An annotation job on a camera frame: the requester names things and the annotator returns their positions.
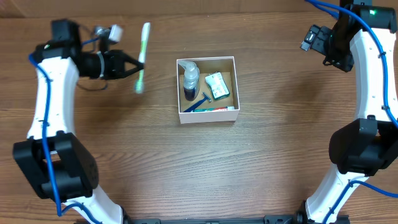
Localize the clear pump bottle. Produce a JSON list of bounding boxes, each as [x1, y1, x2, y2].
[[178, 60, 200, 101]]

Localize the blue disposable razor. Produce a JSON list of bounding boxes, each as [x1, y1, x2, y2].
[[184, 92, 211, 113]]

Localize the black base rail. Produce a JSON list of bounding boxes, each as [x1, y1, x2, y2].
[[124, 214, 314, 224]]

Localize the green white toothbrush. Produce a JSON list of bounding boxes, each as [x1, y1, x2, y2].
[[134, 22, 150, 94]]

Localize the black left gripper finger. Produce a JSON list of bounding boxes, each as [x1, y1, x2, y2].
[[120, 66, 144, 78], [120, 51, 144, 69]]

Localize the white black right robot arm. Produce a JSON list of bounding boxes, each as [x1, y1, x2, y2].
[[290, 1, 397, 223]]

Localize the green white soap pack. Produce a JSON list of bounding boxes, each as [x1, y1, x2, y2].
[[205, 72, 230, 101]]

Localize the white cardboard box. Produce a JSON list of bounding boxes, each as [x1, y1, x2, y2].
[[176, 56, 240, 124]]

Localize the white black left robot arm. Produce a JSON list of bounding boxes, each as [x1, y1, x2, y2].
[[13, 19, 150, 223]]

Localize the Colgate toothpaste tube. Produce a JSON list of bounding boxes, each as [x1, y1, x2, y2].
[[192, 106, 235, 113]]

